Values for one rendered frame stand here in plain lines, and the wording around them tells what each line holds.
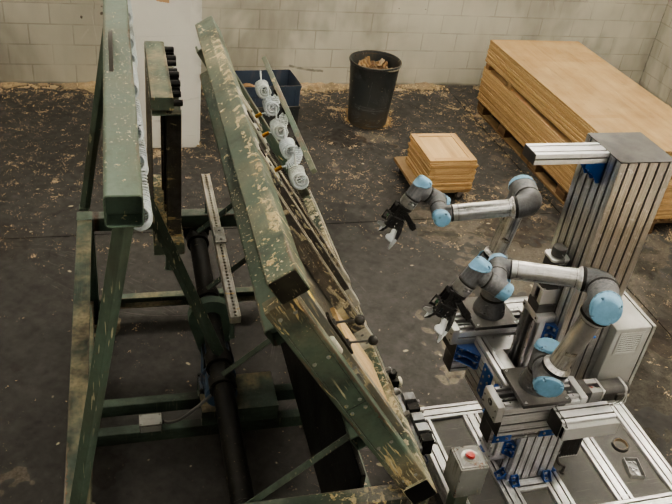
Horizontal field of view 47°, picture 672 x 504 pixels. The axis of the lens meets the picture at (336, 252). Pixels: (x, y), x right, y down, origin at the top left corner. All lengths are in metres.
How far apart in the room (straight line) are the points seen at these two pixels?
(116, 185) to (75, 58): 6.14
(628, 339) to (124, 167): 2.35
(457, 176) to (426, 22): 2.60
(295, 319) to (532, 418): 1.45
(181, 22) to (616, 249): 4.31
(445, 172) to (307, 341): 4.20
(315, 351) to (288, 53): 6.14
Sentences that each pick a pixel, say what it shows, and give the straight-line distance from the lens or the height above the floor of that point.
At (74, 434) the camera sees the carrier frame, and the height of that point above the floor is 0.79.
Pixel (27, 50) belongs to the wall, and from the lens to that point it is 8.18.
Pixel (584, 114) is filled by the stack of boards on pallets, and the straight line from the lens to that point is 6.90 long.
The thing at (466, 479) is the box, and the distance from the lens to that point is 3.19.
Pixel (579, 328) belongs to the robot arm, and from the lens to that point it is 3.02.
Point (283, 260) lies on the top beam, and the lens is 2.27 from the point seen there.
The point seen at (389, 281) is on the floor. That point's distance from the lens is 5.55.
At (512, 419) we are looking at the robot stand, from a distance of 3.41.
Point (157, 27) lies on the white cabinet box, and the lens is 6.59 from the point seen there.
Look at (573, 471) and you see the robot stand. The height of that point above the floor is 0.21.
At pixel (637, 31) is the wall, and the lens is 10.02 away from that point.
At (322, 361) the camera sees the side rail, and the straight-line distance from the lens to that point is 2.49.
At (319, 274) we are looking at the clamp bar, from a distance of 3.23.
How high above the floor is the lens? 3.24
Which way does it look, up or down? 34 degrees down
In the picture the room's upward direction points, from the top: 8 degrees clockwise
